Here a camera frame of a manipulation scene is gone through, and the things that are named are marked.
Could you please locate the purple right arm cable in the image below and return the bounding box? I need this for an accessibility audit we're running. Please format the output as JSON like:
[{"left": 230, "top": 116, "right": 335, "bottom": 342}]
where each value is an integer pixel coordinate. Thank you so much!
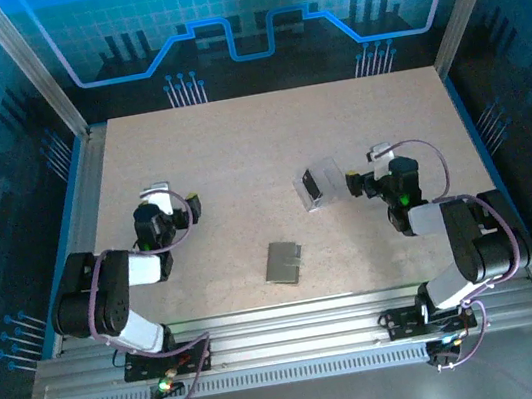
[{"left": 371, "top": 124, "right": 532, "bottom": 379}]

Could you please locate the clear plastic card box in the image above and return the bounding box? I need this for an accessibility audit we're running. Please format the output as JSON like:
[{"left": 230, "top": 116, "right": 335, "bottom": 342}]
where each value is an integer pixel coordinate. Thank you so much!
[{"left": 288, "top": 153, "right": 352, "bottom": 217}]

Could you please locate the dark credit card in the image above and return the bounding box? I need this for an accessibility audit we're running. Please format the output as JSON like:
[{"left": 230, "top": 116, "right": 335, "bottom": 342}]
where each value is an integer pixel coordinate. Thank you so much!
[{"left": 298, "top": 166, "right": 325, "bottom": 203}]

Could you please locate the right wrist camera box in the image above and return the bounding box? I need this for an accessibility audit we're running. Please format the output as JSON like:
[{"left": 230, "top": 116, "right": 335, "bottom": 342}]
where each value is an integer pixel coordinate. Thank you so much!
[{"left": 364, "top": 141, "right": 399, "bottom": 179}]

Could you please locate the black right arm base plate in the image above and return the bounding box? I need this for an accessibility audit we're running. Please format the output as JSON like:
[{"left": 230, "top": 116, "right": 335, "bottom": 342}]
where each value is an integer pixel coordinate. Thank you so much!
[{"left": 381, "top": 295, "right": 480, "bottom": 343}]

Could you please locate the wide aluminium frame beam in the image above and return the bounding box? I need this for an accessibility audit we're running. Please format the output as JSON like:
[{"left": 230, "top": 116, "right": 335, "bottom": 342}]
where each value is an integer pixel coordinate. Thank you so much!
[{"left": 30, "top": 263, "right": 532, "bottom": 398}]

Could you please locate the slotted grey cable duct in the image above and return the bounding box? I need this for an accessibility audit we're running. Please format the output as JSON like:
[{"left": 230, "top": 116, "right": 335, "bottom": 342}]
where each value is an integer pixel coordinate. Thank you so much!
[{"left": 77, "top": 343, "right": 432, "bottom": 399}]

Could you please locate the narrow aluminium table rail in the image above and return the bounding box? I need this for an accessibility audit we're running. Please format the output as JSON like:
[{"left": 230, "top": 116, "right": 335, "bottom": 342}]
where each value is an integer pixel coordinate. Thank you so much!
[{"left": 16, "top": 124, "right": 143, "bottom": 359}]

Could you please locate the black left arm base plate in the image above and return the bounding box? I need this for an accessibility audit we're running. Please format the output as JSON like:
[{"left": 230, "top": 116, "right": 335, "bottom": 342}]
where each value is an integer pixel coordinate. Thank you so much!
[{"left": 120, "top": 337, "right": 217, "bottom": 385}]

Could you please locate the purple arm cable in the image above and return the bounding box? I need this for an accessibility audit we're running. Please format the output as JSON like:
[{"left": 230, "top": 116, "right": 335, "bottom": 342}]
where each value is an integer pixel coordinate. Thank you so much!
[
  {"left": 68, "top": 184, "right": 224, "bottom": 399},
  {"left": 371, "top": 124, "right": 532, "bottom": 379}
]

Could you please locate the small LED circuit board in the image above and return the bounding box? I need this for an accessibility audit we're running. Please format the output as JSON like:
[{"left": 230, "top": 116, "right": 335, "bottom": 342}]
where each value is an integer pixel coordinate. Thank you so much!
[
  {"left": 424, "top": 332, "right": 468, "bottom": 370},
  {"left": 146, "top": 369, "right": 187, "bottom": 399}
]

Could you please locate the blue table edge strip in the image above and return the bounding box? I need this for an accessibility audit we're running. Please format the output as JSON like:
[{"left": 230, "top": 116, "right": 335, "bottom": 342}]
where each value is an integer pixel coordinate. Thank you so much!
[{"left": 443, "top": 62, "right": 532, "bottom": 292}]

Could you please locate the grey card holder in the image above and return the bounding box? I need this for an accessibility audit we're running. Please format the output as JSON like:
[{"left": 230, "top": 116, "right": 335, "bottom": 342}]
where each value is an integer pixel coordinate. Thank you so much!
[{"left": 259, "top": 238, "right": 309, "bottom": 291}]

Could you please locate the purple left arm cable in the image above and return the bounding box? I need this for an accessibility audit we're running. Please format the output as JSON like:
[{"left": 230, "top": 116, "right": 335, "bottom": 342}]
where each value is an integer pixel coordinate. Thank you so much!
[{"left": 68, "top": 184, "right": 224, "bottom": 399}]

